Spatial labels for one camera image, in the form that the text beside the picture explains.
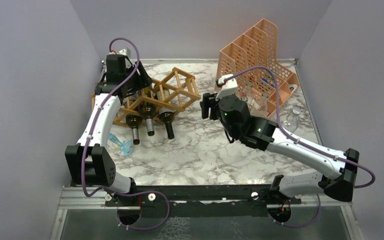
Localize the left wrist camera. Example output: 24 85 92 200
109 47 132 59

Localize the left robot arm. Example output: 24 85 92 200
64 52 152 206

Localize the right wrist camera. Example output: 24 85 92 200
215 74 238 101

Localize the orange plastic file organizer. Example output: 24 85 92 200
216 18 300 117

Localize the green wine bottle white label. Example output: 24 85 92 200
154 88 175 140

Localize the dark wine bottle black neck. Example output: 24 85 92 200
139 100 157 137

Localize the green wine bottle silver neck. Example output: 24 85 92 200
125 96 144 146

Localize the clear tall glass bottle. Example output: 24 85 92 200
239 90 249 103

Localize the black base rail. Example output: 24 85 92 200
105 184 301 218

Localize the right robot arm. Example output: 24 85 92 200
200 93 360 204

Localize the blue white sticker disc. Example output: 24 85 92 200
107 133 134 157

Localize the wooden wine rack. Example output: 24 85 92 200
90 67 202 128

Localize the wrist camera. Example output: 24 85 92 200
109 47 132 59
215 74 238 101

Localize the clear round glass bottle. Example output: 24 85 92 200
280 106 302 133

